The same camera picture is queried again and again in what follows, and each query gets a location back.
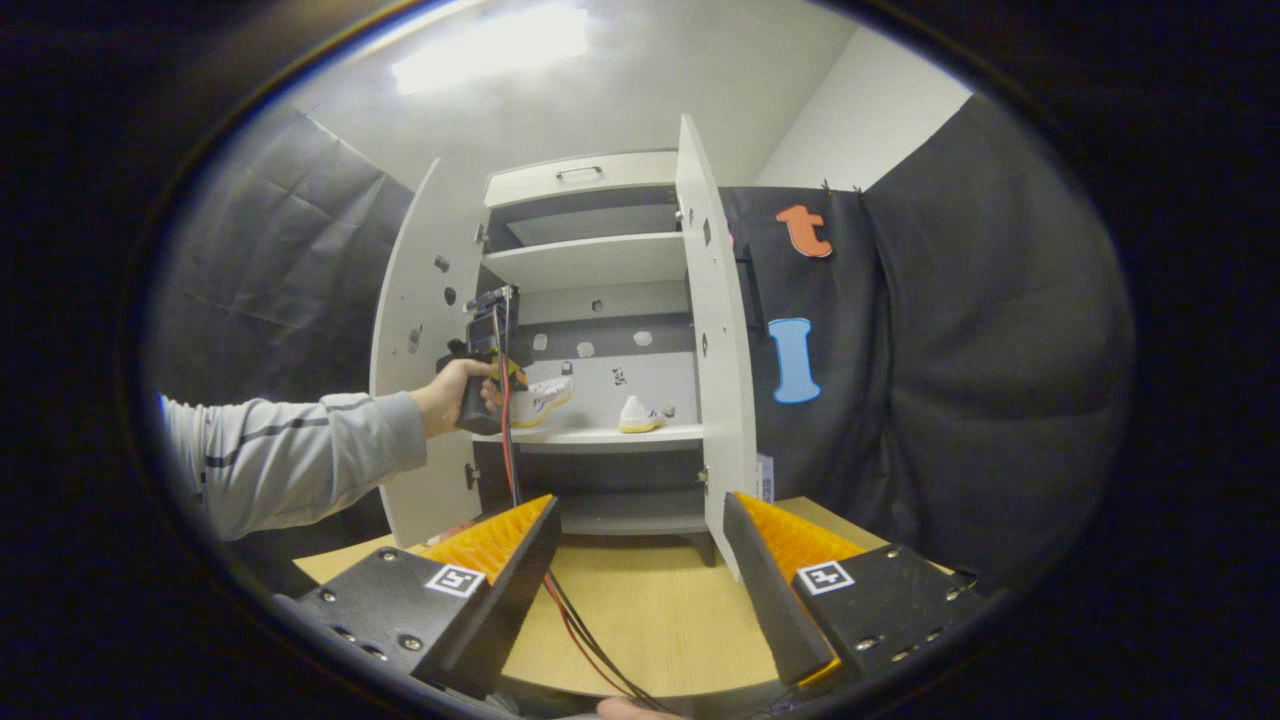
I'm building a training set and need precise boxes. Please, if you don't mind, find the black cable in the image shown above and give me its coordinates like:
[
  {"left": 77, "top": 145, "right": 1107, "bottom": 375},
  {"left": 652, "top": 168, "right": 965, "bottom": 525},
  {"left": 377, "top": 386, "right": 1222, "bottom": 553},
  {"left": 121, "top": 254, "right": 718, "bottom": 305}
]
[{"left": 500, "top": 290, "right": 673, "bottom": 714}]

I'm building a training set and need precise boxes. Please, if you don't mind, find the white cabinet drawer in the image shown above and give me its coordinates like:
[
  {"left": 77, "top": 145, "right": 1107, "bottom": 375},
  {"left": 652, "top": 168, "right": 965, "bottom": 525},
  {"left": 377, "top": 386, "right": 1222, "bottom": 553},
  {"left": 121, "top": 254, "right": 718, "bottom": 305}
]
[{"left": 485, "top": 150, "right": 679, "bottom": 208}]

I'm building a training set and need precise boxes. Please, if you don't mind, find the white shoe cabinet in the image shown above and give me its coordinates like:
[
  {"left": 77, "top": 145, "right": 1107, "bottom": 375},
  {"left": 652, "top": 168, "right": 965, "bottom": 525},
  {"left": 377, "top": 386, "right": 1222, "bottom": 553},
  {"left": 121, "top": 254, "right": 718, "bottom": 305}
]
[{"left": 470, "top": 150, "right": 711, "bottom": 566}]

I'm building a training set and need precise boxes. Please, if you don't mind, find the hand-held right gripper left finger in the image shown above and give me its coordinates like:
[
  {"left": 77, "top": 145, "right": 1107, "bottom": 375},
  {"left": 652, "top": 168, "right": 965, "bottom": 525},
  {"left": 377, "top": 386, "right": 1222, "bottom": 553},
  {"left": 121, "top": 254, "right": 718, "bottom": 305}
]
[{"left": 273, "top": 493, "right": 563, "bottom": 699}]

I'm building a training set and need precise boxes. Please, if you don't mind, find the red cable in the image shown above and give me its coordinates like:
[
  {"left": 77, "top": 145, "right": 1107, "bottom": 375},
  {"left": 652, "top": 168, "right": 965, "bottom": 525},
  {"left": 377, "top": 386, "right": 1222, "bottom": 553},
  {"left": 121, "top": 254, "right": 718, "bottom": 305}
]
[{"left": 490, "top": 305, "right": 641, "bottom": 703}]

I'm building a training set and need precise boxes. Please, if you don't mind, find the white shoe cabinet door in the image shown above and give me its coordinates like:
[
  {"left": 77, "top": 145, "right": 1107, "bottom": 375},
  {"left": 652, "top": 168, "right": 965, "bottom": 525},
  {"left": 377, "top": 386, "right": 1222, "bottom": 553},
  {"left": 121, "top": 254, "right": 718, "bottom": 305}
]
[
  {"left": 368, "top": 157, "right": 493, "bottom": 548},
  {"left": 675, "top": 113, "right": 761, "bottom": 581}
]

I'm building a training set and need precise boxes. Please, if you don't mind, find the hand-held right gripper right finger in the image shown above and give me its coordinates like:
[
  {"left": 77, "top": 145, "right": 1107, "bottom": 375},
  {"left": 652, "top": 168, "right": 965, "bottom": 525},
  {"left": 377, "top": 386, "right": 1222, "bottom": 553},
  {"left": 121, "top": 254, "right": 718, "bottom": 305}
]
[{"left": 722, "top": 490, "right": 986, "bottom": 689}]

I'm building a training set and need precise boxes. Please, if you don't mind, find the white canvas shoe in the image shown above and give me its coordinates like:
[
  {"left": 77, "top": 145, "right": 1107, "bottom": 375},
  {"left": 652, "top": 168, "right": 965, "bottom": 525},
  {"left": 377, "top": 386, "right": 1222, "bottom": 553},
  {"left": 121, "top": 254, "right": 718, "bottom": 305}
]
[
  {"left": 508, "top": 375, "right": 576, "bottom": 429},
  {"left": 618, "top": 395, "right": 667, "bottom": 434}
]

